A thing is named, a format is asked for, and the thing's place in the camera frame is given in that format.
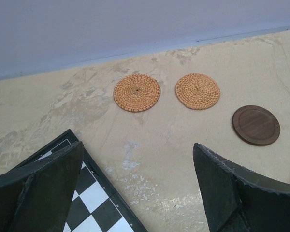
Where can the woven rattan coaster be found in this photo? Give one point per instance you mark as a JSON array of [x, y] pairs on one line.
[[136, 92], [197, 91]]

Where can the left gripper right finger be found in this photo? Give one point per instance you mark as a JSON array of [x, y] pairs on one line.
[[237, 199]]

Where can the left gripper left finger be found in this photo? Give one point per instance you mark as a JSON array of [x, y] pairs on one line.
[[37, 197]]

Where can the black white chessboard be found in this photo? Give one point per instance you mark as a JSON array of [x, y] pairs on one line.
[[97, 206]]

